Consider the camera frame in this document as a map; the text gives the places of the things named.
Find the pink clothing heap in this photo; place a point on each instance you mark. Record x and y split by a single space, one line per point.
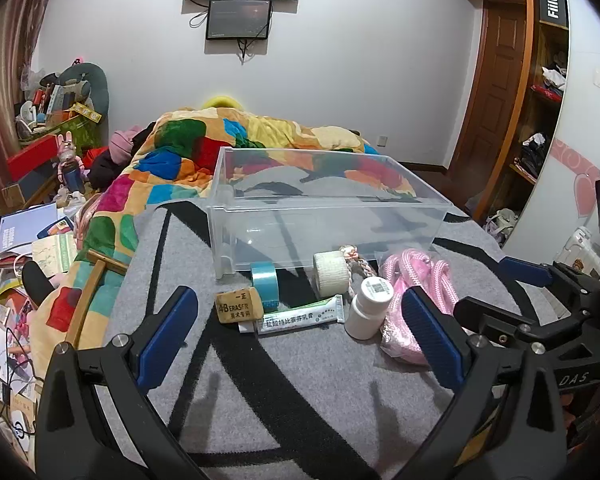
122 144

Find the black printed box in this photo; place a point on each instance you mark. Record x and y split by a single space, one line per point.
553 4

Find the white pill bottle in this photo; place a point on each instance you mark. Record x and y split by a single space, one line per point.
362 316

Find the striped brown curtain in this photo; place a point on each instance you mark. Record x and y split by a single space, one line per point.
10 85

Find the green box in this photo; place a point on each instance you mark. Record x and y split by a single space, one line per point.
77 132

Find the small black wall monitor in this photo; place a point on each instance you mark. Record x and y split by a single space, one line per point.
238 19

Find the pink bunny toy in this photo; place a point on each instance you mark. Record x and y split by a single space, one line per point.
71 160

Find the pile of papers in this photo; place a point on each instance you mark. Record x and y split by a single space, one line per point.
2 350

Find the tan eraser block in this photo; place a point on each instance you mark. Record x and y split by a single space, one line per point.
239 306

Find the blue tape roll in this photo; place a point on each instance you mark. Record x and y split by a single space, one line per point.
265 285

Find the pale handbag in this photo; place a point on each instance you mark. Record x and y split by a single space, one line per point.
502 222

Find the yellow pillow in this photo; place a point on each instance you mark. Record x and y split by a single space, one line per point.
222 101

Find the white bandage roll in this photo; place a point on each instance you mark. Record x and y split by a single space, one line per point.
330 270

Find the white bag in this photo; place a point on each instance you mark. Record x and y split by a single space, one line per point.
577 255

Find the wooden wardrobe shelves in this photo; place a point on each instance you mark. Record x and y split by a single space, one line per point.
547 110

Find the red box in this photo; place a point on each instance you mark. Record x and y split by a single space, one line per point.
32 157

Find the clear plastic storage box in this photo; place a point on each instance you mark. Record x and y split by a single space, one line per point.
330 220

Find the white wall socket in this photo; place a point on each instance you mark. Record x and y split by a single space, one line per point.
382 140

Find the dark clothing heap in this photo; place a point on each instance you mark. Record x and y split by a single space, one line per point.
107 172

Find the grey neck pillow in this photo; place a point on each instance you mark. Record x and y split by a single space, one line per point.
95 87

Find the colourful patchwork blanket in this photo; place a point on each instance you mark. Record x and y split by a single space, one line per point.
180 160

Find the blue booklet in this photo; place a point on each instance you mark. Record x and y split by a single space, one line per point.
22 227

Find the grey black patterned blanket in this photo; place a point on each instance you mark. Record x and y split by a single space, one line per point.
305 390

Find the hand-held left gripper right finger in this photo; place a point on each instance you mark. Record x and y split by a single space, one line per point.
432 335

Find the white wardrobe door pink hearts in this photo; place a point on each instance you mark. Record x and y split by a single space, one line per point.
587 135

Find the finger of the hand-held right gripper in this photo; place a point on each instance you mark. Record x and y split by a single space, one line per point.
527 271
500 321

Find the brown wooden door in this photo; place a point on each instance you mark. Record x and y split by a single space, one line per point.
500 85

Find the black rounded object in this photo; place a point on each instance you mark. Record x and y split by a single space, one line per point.
36 282

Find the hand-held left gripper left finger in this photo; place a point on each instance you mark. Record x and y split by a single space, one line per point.
170 330

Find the white green ointment tube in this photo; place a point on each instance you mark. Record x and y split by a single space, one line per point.
300 316

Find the wooden massage hammer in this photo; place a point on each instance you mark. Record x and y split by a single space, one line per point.
87 295

